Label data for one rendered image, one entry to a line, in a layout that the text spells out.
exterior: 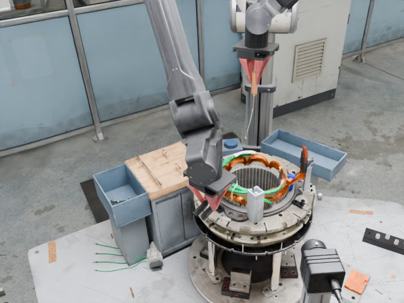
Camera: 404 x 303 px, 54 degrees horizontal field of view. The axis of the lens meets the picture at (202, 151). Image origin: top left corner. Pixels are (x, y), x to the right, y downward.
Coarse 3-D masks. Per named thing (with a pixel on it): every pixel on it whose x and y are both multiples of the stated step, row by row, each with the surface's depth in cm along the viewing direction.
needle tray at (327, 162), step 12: (276, 132) 134; (288, 132) 133; (264, 144) 128; (276, 144) 134; (288, 144) 134; (300, 144) 132; (312, 144) 128; (288, 156) 124; (300, 156) 128; (324, 156) 127; (336, 156) 125; (312, 168) 120; (324, 168) 117; (336, 168) 118; (312, 180) 128
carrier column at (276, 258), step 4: (280, 252) 103; (272, 256) 105; (276, 256) 103; (280, 256) 104; (272, 260) 105; (276, 260) 104; (280, 260) 105; (272, 264) 106; (276, 264) 105; (280, 264) 106; (272, 268) 107; (276, 268) 106; (272, 272) 108; (276, 272) 107; (272, 276) 108; (276, 276) 108; (272, 280) 109; (276, 280) 109; (272, 284) 110; (276, 284) 110; (272, 288) 111; (276, 288) 111
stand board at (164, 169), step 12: (180, 144) 130; (144, 156) 125; (156, 156) 125; (168, 156) 124; (180, 156) 124; (132, 168) 120; (156, 168) 119; (168, 168) 119; (144, 180) 115; (168, 180) 114; (180, 180) 114; (156, 192) 111; (168, 192) 113
